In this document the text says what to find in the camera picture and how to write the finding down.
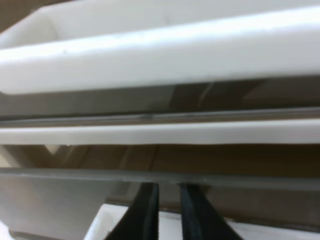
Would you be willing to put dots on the smoky transparent drawer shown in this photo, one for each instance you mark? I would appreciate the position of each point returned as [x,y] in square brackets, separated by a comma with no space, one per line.
[278,98]
[275,185]

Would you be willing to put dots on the smoky transparent bottom drawer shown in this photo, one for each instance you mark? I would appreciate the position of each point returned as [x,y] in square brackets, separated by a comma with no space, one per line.
[275,185]

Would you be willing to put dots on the smoky transparent upper drawer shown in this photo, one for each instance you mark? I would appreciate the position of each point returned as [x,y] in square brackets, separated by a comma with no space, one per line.
[278,98]

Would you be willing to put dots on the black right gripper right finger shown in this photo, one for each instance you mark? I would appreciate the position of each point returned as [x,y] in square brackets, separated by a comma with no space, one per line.
[200,221]

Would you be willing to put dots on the white plastic drawer cabinet frame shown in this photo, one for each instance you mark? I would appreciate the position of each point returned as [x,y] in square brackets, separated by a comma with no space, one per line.
[86,45]

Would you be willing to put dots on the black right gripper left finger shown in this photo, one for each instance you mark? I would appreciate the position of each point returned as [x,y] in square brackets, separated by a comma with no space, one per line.
[141,220]

